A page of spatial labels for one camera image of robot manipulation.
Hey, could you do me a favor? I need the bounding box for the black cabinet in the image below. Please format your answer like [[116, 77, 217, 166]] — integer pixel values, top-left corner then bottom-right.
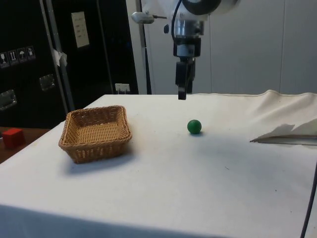
[[0, 0, 139, 129]]

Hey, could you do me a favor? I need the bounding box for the black cable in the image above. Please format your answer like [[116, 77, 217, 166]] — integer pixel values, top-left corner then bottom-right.
[[171, 0, 184, 49], [299, 160, 317, 238]]

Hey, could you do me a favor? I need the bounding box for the green ball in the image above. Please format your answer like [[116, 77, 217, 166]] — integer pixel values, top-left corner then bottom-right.
[[187, 119, 202, 135]]

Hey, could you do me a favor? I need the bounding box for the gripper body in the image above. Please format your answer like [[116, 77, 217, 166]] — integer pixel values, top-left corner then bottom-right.
[[172, 20, 206, 60]]

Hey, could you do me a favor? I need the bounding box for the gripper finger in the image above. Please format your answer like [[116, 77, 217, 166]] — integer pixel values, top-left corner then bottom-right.
[[186, 59, 197, 94], [175, 61, 187, 101]]

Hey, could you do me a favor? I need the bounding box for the red cube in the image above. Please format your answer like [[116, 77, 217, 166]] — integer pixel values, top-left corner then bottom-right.
[[1, 128, 26, 149]]

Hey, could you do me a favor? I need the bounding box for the wicker basket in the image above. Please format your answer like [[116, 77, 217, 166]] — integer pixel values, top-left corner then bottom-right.
[[58, 105, 132, 164]]

